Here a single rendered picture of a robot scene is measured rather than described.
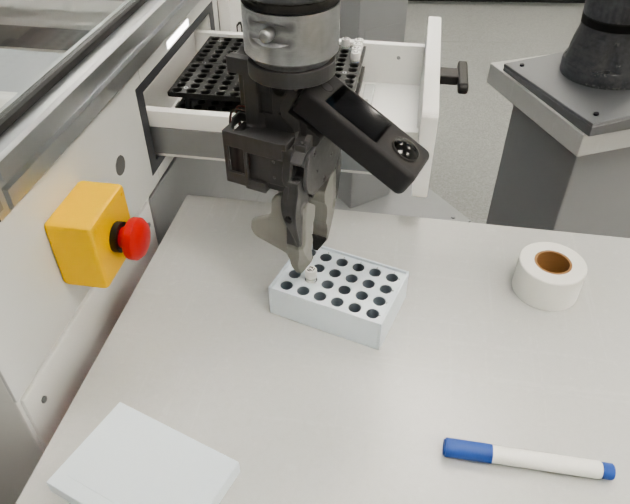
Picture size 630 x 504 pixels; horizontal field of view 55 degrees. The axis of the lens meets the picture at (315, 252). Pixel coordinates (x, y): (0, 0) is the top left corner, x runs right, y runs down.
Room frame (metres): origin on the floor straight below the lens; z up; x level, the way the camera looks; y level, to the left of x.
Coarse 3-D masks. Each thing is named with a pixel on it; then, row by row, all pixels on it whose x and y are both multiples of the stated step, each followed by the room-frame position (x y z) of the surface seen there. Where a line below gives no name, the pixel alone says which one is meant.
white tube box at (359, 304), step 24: (288, 264) 0.49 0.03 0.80; (312, 264) 0.49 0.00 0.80; (336, 264) 0.49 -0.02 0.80; (360, 264) 0.49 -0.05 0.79; (384, 264) 0.49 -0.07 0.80; (288, 288) 0.46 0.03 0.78; (312, 288) 0.45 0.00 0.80; (336, 288) 0.45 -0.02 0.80; (360, 288) 0.45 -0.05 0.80; (384, 288) 0.46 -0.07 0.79; (288, 312) 0.44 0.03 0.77; (312, 312) 0.43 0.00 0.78; (336, 312) 0.42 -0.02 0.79; (360, 312) 0.42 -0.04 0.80; (384, 312) 0.42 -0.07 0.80; (360, 336) 0.41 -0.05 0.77; (384, 336) 0.41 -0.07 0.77
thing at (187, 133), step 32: (224, 32) 0.89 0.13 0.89; (384, 64) 0.84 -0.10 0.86; (416, 64) 0.83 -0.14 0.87; (160, 96) 0.74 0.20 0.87; (384, 96) 0.80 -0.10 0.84; (416, 96) 0.80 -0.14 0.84; (160, 128) 0.64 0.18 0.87; (192, 128) 0.64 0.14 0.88; (416, 128) 0.60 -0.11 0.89; (224, 160) 0.63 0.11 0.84; (352, 160) 0.60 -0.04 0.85
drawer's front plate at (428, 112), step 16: (432, 16) 0.86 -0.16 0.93; (432, 32) 0.80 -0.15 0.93; (432, 48) 0.74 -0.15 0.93; (432, 64) 0.70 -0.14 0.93; (432, 80) 0.65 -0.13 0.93; (432, 96) 0.61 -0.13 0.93; (432, 112) 0.58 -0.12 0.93; (432, 128) 0.57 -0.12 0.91; (432, 144) 0.57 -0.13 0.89; (416, 192) 0.58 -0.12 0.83
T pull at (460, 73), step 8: (464, 64) 0.73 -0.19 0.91; (440, 72) 0.71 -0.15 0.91; (448, 72) 0.71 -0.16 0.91; (456, 72) 0.71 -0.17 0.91; (464, 72) 0.71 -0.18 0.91; (440, 80) 0.70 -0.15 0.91; (448, 80) 0.70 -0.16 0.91; (456, 80) 0.70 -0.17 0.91; (464, 80) 0.69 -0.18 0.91; (464, 88) 0.68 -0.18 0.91
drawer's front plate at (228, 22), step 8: (224, 0) 0.94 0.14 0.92; (232, 0) 0.96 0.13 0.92; (224, 8) 0.94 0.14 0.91; (232, 8) 0.95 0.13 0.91; (240, 8) 1.00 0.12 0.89; (224, 16) 0.94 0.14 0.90; (232, 16) 0.95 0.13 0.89; (240, 16) 0.99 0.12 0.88; (224, 24) 0.94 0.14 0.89; (232, 24) 0.95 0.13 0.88
